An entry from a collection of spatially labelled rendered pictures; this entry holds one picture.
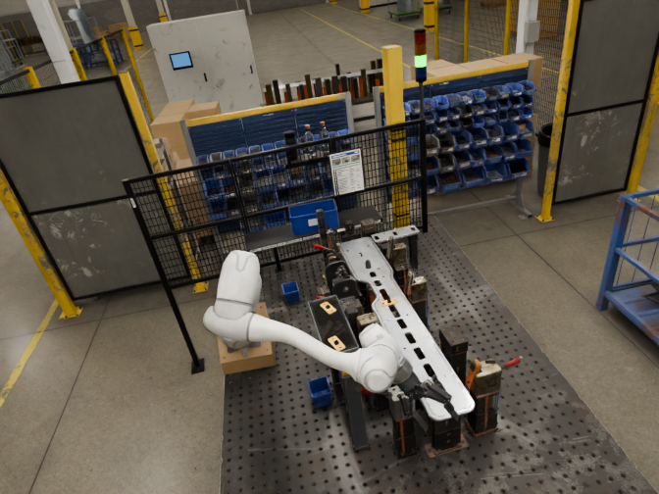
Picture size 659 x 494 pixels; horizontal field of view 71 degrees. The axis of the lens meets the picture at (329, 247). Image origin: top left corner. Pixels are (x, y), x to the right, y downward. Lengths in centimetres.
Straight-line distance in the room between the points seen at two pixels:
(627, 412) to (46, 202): 441
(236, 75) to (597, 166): 592
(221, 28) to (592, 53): 582
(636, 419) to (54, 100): 440
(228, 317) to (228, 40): 724
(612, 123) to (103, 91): 438
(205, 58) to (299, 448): 734
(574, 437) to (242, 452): 140
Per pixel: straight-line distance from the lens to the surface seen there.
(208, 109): 659
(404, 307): 230
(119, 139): 403
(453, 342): 208
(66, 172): 425
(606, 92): 494
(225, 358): 252
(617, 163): 535
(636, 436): 328
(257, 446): 224
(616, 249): 371
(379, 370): 141
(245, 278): 168
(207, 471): 314
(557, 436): 225
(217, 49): 863
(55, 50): 612
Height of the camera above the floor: 247
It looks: 31 degrees down
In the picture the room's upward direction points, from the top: 9 degrees counter-clockwise
